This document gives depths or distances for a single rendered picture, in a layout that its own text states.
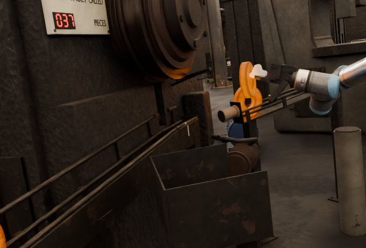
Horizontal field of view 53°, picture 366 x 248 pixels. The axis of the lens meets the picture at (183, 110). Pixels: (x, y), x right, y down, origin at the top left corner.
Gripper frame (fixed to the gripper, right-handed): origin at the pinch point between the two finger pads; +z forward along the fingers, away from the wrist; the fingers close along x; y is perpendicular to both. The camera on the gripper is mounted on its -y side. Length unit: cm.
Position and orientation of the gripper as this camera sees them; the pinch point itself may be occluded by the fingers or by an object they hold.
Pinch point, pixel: (248, 75)
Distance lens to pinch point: 162.5
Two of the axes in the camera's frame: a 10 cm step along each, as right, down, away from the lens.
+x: -4.0, 1.7, -9.0
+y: 1.4, -9.6, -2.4
